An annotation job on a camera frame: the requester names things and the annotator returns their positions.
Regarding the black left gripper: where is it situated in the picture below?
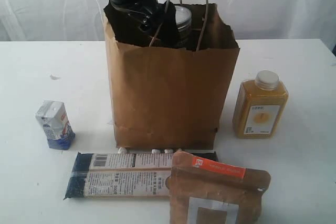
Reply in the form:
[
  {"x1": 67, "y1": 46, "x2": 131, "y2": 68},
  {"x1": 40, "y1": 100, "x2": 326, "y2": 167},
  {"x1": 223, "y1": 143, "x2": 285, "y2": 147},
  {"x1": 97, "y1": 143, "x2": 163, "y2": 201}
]
[{"x1": 109, "y1": 1, "x2": 181, "y2": 48}]

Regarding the dark grain can silver lid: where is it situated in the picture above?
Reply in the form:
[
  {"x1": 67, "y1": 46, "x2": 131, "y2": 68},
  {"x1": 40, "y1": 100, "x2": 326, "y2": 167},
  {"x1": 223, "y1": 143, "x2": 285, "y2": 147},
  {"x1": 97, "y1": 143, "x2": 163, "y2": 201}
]
[{"x1": 174, "y1": 5, "x2": 192, "y2": 48}]

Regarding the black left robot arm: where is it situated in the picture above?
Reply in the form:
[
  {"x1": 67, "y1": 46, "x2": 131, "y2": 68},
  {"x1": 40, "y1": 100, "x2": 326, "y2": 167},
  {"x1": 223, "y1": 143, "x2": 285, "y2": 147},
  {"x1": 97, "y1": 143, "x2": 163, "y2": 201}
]
[{"x1": 110, "y1": 0, "x2": 181, "y2": 46}]

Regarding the brown paper bag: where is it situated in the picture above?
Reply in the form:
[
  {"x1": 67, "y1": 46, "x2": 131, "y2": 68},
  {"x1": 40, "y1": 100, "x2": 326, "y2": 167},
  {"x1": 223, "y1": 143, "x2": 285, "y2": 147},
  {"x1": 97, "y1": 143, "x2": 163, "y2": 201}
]
[{"x1": 104, "y1": 3, "x2": 239, "y2": 149}]

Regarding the white backdrop curtain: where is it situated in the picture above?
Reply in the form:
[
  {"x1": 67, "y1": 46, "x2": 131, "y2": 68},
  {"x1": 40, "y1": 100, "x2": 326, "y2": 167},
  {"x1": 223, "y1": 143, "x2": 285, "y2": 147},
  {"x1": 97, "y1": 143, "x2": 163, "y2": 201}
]
[{"x1": 0, "y1": 0, "x2": 336, "y2": 42}]

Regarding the yellow millet bottle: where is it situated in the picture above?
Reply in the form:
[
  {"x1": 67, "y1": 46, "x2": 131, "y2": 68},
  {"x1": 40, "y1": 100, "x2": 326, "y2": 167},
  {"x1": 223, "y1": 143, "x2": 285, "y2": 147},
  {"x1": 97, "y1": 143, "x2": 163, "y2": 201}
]
[{"x1": 233, "y1": 70, "x2": 289, "y2": 138}]

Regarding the white blue milk carton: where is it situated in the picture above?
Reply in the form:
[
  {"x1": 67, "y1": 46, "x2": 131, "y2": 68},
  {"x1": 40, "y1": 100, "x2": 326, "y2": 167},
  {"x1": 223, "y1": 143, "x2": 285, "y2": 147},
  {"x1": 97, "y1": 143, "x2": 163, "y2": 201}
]
[{"x1": 35, "y1": 100, "x2": 75, "y2": 151}]

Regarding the black rice vacuum pack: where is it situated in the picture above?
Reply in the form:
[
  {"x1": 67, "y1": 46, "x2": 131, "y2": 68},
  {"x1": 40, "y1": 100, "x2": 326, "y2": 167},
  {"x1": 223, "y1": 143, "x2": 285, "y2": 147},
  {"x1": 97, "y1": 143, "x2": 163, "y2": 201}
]
[{"x1": 62, "y1": 151, "x2": 218, "y2": 200}]

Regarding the brown kraft stand-up pouch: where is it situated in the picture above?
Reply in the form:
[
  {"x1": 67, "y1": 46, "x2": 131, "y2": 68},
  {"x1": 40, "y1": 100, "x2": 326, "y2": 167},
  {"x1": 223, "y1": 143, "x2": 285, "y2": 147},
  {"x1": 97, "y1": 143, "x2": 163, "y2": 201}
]
[{"x1": 169, "y1": 151, "x2": 271, "y2": 223}]

